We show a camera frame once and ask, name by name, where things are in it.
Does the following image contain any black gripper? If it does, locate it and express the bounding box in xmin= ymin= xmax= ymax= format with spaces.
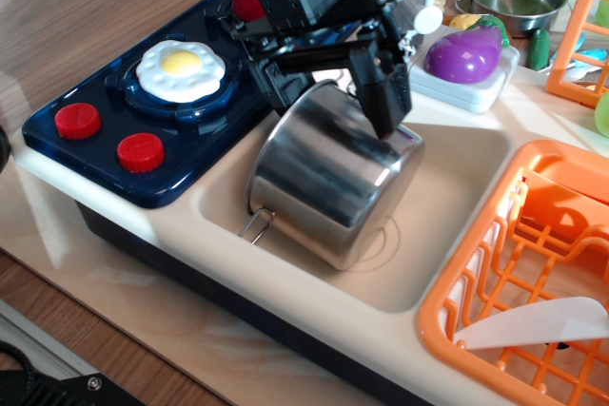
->
xmin=232 ymin=0 xmax=412 ymax=140

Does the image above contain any stainless steel pot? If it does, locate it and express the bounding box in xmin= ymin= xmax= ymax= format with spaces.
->
xmin=246 ymin=80 xmax=424 ymax=270

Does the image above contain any steel pot in background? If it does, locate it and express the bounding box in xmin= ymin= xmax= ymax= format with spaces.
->
xmin=454 ymin=0 xmax=568 ymax=38

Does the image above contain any cream toy sink unit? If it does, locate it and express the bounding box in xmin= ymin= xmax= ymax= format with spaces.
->
xmin=13 ymin=68 xmax=608 ymax=405

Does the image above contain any purple toy eggplant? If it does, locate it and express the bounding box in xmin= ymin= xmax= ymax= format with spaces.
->
xmin=423 ymin=15 xmax=509 ymax=84

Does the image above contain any yellow toy corn piece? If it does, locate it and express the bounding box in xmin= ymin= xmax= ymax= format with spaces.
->
xmin=448 ymin=13 xmax=481 ymax=30

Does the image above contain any toy fried egg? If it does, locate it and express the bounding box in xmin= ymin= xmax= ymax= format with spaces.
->
xmin=136 ymin=40 xmax=226 ymax=104

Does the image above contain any blue toy stove top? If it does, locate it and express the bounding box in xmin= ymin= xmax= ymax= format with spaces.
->
xmin=22 ymin=0 xmax=272 ymax=208

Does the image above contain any right red stove knob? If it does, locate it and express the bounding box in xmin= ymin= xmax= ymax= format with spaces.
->
xmin=116 ymin=132 xmax=166 ymax=173

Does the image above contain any red stove knob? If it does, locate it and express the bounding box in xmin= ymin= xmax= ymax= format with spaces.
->
xmin=116 ymin=132 xmax=166 ymax=173
xmin=54 ymin=103 xmax=102 ymax=140

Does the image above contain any green toy cucumber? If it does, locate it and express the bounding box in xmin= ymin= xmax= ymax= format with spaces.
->
xmin=526 ymin=29 xmax=551 ymax=71

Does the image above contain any left red stove knob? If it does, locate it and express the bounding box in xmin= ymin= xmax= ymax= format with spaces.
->
xmin=54 ymin=103 xmax=102 ymax=140

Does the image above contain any orange dish rack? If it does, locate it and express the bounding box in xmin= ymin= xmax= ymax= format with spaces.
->
xmin=417 ymin=140 xmax=608 ymax=405

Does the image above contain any green toy fruit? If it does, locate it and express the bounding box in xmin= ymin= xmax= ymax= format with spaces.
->
xmin=594 ymin=92 xmax=609 ymax=138

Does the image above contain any white plastic spatula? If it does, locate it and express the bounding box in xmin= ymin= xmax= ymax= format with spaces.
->
xmin=453 ymin=297 xmax=608 ymax=350

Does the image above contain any orange wire basket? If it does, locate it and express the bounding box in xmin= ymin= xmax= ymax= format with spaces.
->
xmin=545 ymin=0 xmax=608 ymax=108

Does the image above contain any black metal bracket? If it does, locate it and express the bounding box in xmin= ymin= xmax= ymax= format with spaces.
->
xmin=21 ymin=373 xmax=144 ymax=406

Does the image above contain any black braided cable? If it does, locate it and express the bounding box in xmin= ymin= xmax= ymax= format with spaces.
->
xmin=0 ymin=339 xmax=39 ymax=393

